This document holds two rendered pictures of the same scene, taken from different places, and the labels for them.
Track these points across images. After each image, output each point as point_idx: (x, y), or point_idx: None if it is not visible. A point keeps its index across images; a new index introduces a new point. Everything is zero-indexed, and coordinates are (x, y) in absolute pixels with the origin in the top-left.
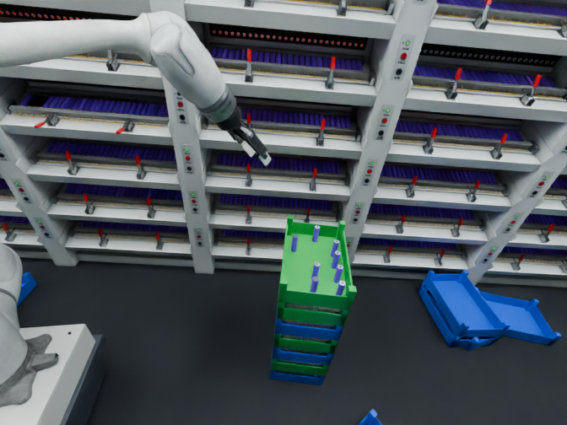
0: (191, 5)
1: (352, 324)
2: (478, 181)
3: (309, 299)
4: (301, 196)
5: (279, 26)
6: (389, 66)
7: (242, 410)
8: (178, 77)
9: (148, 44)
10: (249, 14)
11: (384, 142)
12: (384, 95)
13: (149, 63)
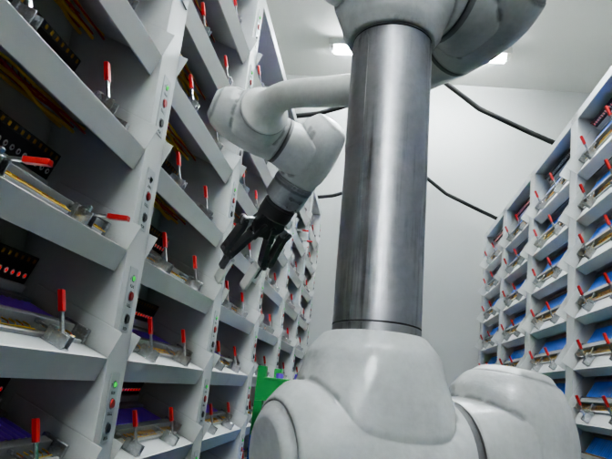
0: (178, 85)
1: None
2: (235, 347)
3: None
4: (178, 377)
5: (198, 140)
6: (229, 207)
7: None
8: (337, 157)
9: (287, 118)
10: (194, 118)
11: (221, 290)
12: (225, 235)
13: (271, 134)
